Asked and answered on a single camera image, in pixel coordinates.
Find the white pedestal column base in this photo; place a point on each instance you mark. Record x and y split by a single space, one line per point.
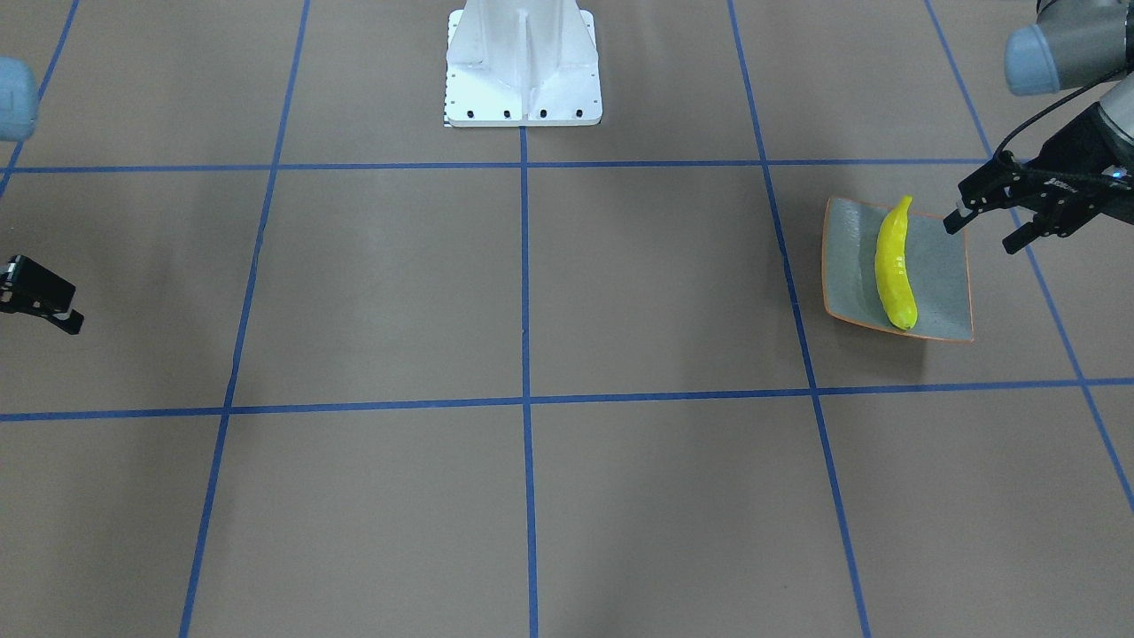
522 64

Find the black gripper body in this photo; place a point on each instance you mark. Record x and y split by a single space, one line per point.
1075 186

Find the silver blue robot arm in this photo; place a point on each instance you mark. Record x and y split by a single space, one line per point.
1071 47
19 105

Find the grey square plate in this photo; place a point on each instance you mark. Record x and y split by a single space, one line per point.
937 263

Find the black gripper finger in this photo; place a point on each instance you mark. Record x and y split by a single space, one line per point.
996 185
1059 217
32 289

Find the yellow banana curved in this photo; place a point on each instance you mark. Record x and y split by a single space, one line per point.
893 284

